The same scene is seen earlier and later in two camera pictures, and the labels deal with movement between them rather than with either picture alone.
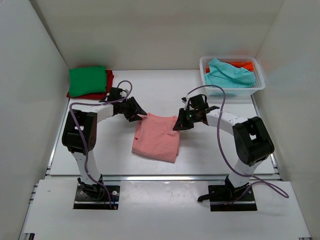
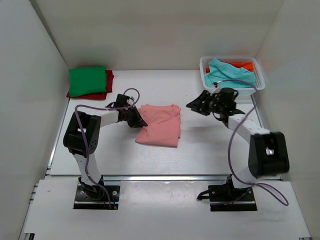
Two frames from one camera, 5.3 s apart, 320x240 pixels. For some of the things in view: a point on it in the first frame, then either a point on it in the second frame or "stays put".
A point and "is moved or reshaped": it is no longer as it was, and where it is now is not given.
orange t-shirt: [247, 65] stays put
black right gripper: [181, 124] → [200, 103]
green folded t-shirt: [85, 81] stays put
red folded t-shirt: [97, 96] stays put
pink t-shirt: [154, 137] is moved or reshaped
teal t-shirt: [228, 77] stays put
